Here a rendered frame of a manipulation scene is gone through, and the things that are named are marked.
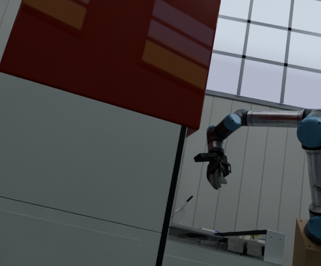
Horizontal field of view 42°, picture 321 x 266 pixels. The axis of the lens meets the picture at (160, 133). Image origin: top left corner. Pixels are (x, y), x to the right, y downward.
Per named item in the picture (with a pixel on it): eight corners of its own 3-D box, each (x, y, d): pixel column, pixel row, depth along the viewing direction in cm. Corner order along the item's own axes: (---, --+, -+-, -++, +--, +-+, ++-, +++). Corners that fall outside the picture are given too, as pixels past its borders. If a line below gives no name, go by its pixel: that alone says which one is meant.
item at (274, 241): (263, 262, 182) (267, 229, 186) (211, 258, 233) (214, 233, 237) (282, 266, 184) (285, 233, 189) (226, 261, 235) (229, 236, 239)
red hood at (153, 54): (-4, 70, 142) (45, -69, 160) (5, 131, 217) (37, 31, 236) (201, 131, 160) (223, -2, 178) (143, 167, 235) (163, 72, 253)
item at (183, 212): (175, 222, 233) (179, 199, 237) (172, 223, 237) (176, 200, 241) (185, 225, 235) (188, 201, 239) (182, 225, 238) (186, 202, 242)
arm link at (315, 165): (344, 228, 187) (333, 108, 174) (336, 245, 175) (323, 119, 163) (316, 225, 194) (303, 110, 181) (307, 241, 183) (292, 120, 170)
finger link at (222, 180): (230, 190, 180) (227, 173, 187) (220, 184, 178) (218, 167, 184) (224, 193, 182) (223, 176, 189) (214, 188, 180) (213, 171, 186)
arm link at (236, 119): (237, 107, 199) (222, 121, 206) (226, 114, 190) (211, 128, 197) (247, 120, 198) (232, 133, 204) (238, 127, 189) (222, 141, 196)
